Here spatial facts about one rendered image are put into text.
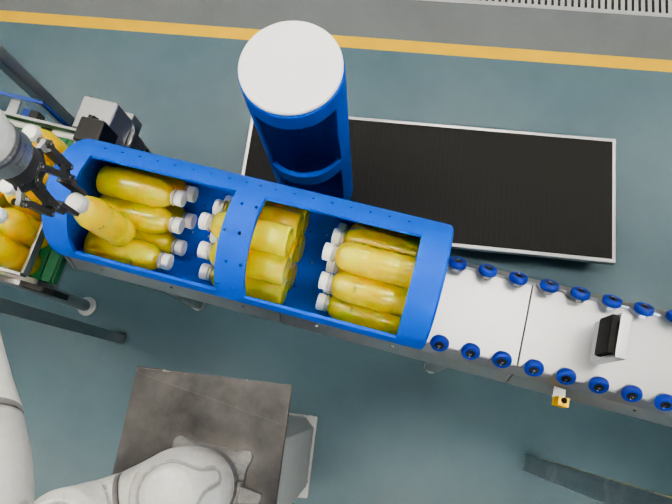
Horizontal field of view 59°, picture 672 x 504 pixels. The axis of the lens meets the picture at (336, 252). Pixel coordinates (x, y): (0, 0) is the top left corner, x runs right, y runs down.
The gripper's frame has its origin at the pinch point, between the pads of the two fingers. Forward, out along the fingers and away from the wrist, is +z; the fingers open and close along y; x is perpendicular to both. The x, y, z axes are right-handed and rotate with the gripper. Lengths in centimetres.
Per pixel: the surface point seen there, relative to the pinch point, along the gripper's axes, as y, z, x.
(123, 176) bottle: 11.7, 17.1, -0.1
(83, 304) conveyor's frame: -15, 123, 52
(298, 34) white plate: 64, 28, -26
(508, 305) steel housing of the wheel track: 9, 38, -95
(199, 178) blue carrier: 13.5, 10.3, -20.2
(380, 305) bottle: -2, 17, -65
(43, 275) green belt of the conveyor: -13.4, 41.3, 23.8
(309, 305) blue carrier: -4, 31, -48
